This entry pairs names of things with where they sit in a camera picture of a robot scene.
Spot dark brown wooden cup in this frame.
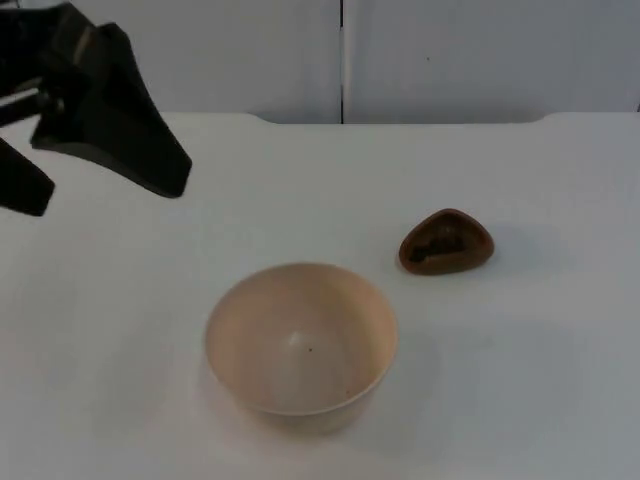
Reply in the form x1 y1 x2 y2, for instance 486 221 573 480
398 208 496 277

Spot pale wooden bowl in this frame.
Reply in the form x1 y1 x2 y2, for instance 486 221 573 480
203 262 400 435

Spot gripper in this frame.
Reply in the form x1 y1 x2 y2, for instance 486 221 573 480
0 0 194 217

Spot coffee beans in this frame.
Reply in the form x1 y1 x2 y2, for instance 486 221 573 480
407 238 455 264

